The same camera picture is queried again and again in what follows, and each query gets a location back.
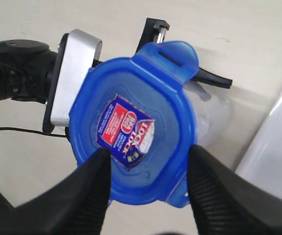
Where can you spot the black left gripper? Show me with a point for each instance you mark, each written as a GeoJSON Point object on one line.
{"type": "Point", "coordinates": [57, 80]}

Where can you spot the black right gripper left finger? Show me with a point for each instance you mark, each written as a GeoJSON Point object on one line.
{"type": "Point", "coordinates": [75, 206]}

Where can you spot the white rectangular plastic tray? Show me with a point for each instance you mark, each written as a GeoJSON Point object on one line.
{"type": "Point", "coordinates": [262, 162]}

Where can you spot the blue plastic lid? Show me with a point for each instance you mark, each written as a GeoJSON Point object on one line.
{"type": "Point", "coordinates": [137, 109]}

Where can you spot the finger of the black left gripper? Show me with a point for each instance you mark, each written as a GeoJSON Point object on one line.
{"type": "Point", "coordinates": [206, 77]}

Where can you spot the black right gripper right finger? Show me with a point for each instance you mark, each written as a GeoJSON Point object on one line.
{"type": "Point", "coordinates": [225, 204]}

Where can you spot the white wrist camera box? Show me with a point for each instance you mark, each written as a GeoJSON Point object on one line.
{"type": "Point", "coordinates": [75, 78]}

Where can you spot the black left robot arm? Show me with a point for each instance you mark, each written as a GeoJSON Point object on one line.
{"type": "Point", "coordinates": [29, 73]}

